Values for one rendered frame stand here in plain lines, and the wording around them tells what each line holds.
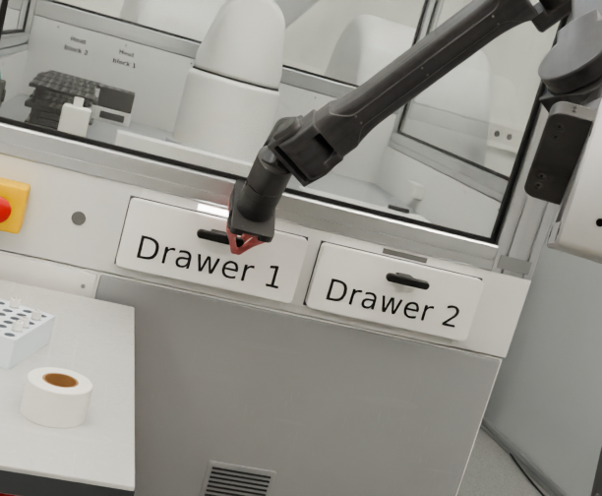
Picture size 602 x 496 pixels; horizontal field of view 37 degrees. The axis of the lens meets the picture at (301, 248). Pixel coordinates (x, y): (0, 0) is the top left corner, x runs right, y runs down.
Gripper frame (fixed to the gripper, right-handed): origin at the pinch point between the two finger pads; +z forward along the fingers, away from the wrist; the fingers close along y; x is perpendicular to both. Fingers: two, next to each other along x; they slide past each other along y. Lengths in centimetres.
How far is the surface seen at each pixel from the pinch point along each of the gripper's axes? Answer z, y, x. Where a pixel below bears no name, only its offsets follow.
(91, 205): 2.8, 3.6, 22.8
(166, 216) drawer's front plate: 0.4, 2.9, 11.5
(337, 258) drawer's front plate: 0.1, 2.8, -17.0
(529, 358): 139, 107, -153
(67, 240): 8.1, -0.1, 25.1
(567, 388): 124, 85, -155
